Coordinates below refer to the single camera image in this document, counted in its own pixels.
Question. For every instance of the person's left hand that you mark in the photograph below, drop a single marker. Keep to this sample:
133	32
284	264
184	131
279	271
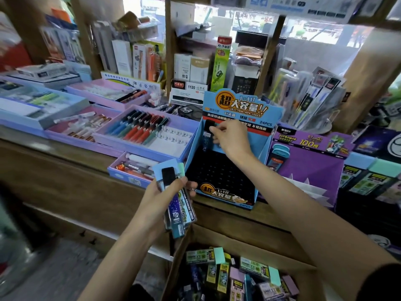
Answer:
150	210

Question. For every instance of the person's right hand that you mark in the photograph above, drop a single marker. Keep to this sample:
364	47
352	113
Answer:
235	141

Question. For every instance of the person's left thumb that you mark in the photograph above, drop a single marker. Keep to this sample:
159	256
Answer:
186	186

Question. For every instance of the person's right thumb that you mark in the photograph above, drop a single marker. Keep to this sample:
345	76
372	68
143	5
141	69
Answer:
216	139

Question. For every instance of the black capped pencil lead case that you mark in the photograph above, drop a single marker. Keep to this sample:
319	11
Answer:
206	139

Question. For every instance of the bundle of pencil lead cases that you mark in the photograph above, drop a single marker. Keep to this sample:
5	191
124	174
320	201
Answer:
178	213

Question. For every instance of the person's left forearm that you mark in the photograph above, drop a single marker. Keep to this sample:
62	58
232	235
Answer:
119	266

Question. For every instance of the person's right forearm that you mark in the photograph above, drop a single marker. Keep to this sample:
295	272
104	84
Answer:
300	216

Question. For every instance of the blue cardboard display box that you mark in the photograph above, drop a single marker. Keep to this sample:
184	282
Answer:
219	175

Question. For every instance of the purple pen display tray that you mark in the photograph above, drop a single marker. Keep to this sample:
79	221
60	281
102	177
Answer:
169	144

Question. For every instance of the white labelled box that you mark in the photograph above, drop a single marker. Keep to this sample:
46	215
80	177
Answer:
188	92

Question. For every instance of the small blue pen tray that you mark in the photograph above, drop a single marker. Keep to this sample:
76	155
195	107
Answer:
125	178

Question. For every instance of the blue capped lead case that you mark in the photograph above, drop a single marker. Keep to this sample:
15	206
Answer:
277	158

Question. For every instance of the black calculator package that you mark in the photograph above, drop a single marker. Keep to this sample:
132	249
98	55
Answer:
245	81

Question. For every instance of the white small box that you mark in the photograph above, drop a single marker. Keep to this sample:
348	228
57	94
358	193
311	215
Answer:
182	67
199	70

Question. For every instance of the green refill box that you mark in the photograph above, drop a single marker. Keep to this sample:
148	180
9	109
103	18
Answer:
221	65

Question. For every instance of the row of coloured pens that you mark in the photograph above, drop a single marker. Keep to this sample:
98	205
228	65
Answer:
137	126

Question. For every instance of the brown cardboard carton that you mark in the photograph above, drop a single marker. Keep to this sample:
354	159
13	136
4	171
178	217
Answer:
257	244

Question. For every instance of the purple cardboard display box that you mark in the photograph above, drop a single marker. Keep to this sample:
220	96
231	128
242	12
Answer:
310	172

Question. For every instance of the rack of pen packets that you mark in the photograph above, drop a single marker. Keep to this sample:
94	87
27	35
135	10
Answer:
310	97

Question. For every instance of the pile of pencil lead cases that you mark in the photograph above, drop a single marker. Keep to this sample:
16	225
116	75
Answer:
231	278

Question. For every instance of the orange pen package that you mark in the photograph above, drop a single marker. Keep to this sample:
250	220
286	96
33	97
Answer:
145	62

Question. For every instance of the white sign strip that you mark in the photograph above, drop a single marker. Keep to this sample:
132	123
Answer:
128	81

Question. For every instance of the wooden counter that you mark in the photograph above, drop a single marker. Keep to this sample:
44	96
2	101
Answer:
72	175

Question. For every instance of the row of brown white pens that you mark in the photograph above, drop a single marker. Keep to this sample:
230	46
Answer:
86	126

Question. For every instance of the pink tray with white pens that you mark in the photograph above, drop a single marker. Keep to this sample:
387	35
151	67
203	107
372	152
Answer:
103	92

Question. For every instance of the tall white box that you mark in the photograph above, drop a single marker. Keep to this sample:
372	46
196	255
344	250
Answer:
122	57

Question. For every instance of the pink pen display tray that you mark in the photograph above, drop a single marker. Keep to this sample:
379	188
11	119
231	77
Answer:
59	134

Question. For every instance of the dark starry display box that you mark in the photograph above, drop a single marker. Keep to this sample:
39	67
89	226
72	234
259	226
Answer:
376	142

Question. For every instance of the row of pastel capped lead cases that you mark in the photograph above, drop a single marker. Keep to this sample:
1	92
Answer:
372	178

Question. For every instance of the white poster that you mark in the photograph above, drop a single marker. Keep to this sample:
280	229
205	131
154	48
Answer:
313	7

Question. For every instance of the large light blue display box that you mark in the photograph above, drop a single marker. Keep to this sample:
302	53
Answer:
34	106

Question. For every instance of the stack of white flat boxes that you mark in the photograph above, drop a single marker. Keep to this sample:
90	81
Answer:
44	73

